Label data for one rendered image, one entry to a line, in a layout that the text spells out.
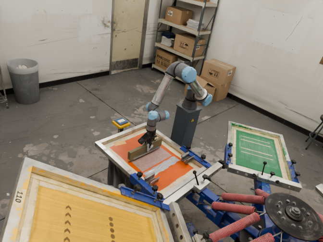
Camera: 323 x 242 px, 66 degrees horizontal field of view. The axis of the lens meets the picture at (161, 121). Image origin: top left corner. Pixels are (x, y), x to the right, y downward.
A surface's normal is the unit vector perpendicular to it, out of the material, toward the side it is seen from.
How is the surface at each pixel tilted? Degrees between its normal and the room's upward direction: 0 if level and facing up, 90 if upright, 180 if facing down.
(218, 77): 90
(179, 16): 90
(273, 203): 0
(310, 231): 0
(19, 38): 90
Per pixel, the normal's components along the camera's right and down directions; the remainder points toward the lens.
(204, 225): 0.15, -0.84
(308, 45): -0.70, 0.29
